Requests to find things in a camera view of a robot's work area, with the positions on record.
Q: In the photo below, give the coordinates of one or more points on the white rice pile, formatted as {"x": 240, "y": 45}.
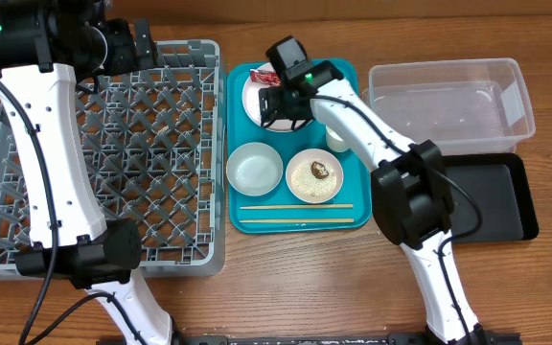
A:
{"x": 305, "y": 185}

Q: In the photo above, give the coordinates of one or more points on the grey-white shallow bowl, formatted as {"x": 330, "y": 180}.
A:
{"x": 254, "y": 169}

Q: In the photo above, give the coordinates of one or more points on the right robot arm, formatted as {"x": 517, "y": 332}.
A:
{"x": 411, "y": 193}

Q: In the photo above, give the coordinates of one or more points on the clear plastic waste bin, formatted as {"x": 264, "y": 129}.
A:
{"x": 465, "y": 106}

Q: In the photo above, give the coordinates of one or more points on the grey plastic dish rack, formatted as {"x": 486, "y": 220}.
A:
{"x": 153, "y": 144}

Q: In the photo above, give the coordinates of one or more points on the upper wooden chopstick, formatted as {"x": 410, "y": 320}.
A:
{"x": 298, "y": 206}

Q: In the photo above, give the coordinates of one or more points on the pink small bowl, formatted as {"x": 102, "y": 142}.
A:
{"x": 315, "y": 154}

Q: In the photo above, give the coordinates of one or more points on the teal plastic serving tray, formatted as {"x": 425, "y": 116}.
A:
{"x": 241, "y": 130}

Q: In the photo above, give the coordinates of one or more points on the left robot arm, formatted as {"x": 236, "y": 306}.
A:
{"x": 47, "y": 49}

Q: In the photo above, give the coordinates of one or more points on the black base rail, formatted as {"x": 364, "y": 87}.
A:
{"x": 391, "y": 339}

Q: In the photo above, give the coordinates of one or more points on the red snack wrapper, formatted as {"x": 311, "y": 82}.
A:
{"x": 264, "y": 77}

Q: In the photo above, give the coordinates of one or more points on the white paper cup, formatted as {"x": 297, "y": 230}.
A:
{"x": 335, "y": 142}

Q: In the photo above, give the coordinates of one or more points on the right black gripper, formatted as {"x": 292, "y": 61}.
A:
{"x": 276, "y": 101}

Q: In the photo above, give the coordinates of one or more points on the black rectangular tray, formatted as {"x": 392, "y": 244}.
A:
{"x": 499, "y": 184}

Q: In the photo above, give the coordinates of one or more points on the brown food scrap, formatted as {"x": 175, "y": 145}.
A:
{"x": 319, "y": 170}

